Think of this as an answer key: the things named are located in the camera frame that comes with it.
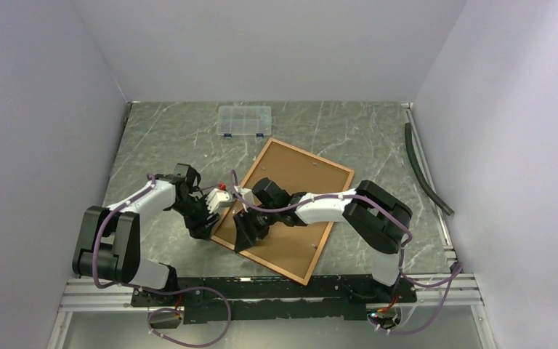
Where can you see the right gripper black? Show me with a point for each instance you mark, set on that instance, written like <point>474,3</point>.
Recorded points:
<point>246,232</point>

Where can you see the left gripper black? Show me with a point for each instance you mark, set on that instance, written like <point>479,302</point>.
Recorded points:
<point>201,227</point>

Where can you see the wooden picture frame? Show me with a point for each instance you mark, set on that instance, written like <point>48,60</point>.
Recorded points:
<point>294,251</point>

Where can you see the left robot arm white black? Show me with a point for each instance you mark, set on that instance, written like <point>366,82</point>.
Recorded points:
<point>108,248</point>

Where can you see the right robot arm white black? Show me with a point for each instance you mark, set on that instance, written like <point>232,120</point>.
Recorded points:
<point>379,218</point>

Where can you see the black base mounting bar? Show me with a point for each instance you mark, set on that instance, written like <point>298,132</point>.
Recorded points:
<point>350,297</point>

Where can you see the clear plastic organizer box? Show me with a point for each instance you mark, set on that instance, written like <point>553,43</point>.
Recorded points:
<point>244,120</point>

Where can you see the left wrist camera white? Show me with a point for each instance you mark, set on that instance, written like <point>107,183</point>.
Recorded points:
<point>218,198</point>

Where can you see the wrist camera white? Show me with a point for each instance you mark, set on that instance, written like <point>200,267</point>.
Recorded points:
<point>218,198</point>
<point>245,196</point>

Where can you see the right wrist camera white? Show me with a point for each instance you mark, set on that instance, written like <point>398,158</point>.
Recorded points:
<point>245,196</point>

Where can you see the aluminium extrusion rail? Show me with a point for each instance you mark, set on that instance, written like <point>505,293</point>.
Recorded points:
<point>81,295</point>

